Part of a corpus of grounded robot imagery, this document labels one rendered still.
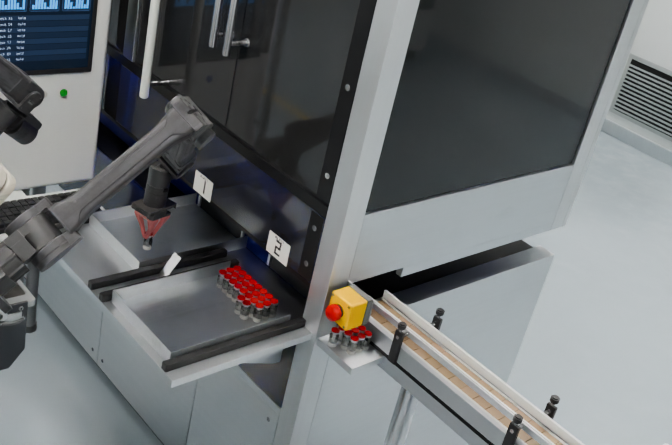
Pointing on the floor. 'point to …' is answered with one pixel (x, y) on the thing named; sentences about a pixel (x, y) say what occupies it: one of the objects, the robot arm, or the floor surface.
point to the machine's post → (355, 174)
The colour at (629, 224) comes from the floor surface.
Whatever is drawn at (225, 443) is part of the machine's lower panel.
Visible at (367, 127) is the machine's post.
